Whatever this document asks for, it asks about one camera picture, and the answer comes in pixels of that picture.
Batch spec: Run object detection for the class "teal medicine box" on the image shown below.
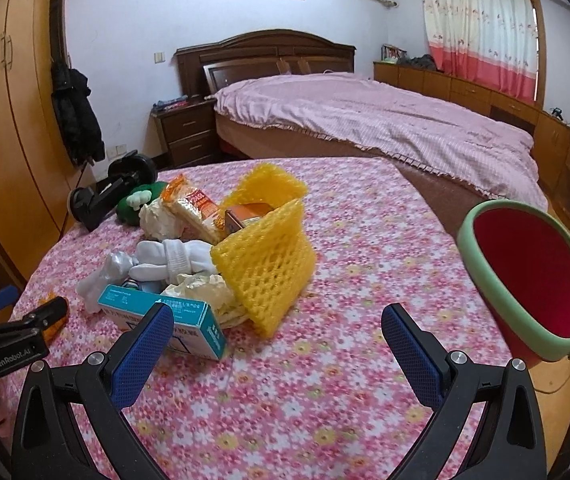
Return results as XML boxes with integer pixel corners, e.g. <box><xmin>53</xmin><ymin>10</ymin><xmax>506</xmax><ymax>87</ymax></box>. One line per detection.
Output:
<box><xmin>98</xmin><ymin>285</ymin><xmax>227</xmax><ymax>361</ymax></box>

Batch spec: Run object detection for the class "yellow foam net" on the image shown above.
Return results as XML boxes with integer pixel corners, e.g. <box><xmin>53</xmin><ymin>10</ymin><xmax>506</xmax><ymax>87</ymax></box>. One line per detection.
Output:
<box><xmin>211</xmin><ymin>162</ymin><xmax>315</xmax><ymax>338</ymax></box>

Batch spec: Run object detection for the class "silver foil wrapper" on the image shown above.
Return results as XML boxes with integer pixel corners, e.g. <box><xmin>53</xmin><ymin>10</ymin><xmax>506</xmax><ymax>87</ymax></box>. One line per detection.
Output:
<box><xmin>76</xmin><ymin>250</ymin><xmax>138</xmax><ymax>314</ymax></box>

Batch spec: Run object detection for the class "black dumbbell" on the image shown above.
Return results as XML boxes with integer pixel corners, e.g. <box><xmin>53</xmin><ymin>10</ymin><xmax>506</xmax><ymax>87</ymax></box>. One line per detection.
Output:
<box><xmin>68</xmin><ymin>150</ymin><xmax>158</xmax><ymax>232</ymax></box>

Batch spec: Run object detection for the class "wooden wardrobe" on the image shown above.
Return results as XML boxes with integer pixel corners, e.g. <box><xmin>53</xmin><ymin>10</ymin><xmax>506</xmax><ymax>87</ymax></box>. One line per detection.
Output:
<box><xmin>0</xmin><ymin>0</ymin><xmax>83</xmax><ymax>288</ymax></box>

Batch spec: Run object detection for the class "green plush toy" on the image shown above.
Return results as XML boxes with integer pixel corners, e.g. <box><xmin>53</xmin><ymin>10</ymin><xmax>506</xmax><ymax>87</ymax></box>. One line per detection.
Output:
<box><xmin>116</xmin><ymin>181</ymin><xmax>168</xmax><ymax>226</ymax></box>

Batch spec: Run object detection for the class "crumpled white tissue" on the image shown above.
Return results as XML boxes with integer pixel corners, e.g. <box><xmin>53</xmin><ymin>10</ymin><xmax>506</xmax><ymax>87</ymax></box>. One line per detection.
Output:
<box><xmin>138</xmin><ymin>198</ymin><xmax>199</xmax><ymax>242</ymax></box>

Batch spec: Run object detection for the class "red bin green rim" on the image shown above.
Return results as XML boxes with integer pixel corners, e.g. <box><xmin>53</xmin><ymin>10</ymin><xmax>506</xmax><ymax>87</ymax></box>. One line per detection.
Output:
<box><xmin>456</xmin><ymin>200</ymin><xmax>570</xmax><ymax>367</ymax></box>

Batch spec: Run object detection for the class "orange snack bag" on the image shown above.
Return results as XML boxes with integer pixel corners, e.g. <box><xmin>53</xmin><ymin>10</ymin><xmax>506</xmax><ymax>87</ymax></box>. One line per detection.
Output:
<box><xmin>160</xmin><ymin>174</ymin><xmax>225</xmax><ymax>245</ymax></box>

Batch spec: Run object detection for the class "orange cardboard box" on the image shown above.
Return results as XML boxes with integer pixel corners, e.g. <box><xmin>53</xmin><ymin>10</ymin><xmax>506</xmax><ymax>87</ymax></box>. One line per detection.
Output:
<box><xmin>224</xmin><ymin>203</ymin><xmax>273</xmax><ymax>234</ymax></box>

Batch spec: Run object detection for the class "black hanging jacket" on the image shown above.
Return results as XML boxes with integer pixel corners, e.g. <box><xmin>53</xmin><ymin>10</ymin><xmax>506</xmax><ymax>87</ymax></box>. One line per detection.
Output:
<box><xmin>50</xmin><ymin>61</ymin><xmax>106</xmax><ymax>167</ymax></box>

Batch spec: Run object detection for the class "dark wooden nightstand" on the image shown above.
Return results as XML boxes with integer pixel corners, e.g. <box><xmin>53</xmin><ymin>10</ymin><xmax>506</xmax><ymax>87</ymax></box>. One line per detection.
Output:
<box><xmin>151</xmin><ymin>99</ymin><xmax>219</xmax><ymax>168</ymax></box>

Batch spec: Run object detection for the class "dark wooden headboard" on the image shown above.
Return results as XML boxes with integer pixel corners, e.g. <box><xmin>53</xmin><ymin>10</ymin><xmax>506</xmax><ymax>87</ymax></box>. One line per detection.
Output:
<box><xmin>174</xmin><ymin>29</ymin><xmax>355</xmax><ymax>96</ymax></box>

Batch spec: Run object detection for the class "long wooden cabinet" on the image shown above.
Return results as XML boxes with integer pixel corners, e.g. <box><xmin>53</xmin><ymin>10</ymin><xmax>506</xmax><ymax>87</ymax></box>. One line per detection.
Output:
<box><xmin>374</xmin><ymin>62</ymin><xmax>570</xmax><ymax>230</ymax></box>

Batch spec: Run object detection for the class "bed with pink cover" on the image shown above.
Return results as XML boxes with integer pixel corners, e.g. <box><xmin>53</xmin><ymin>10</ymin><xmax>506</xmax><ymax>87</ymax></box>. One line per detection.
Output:
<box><xmin>215</xmin><ymin>73</ymin><xmax>548</xmax><ymax>235</ymax></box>

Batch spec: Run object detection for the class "pink white curtain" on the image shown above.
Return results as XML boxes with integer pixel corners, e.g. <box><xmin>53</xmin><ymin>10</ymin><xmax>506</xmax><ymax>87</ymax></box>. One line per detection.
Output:
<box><xmin>423</xmin><ymin>0</ymin><xmax>539</xmax><ymax>103</ymax></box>

